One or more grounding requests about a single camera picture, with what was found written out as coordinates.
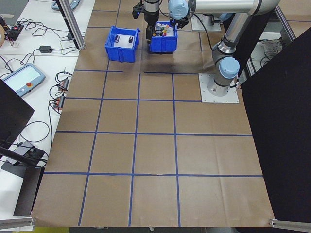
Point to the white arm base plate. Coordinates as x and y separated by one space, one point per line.
196 25
204 97

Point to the light blue teach pendant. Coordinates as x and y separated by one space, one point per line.
24 77
54 5

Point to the black flat board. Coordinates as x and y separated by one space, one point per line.
26 194

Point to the blue push-button bin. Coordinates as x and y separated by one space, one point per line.
162 44

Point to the aluminium frame bar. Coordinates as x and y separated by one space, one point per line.
286 26
250 66

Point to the aluminium profile bar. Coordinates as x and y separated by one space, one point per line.
291 225
17 223

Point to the dark cylindrical battery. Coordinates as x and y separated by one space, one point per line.
117 38
130 39

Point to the black power adapter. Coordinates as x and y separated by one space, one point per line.
70 37
45 49

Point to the black red circuit board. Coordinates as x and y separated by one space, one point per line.
14 31

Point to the black frame cover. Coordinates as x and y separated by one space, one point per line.
279 133

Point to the black flat panel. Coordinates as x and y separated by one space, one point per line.
12 114

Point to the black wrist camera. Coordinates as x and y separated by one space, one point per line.
137 11

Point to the pile of small mixed parts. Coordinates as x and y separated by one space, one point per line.
172 32

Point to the aluminium profile post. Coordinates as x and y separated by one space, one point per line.
74 26

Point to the small black red adapter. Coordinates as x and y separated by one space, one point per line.
64 84
60 102

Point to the blue battery bin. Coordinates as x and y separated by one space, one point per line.
120 54

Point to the black cylinders in far bin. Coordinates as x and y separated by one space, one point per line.
124 43

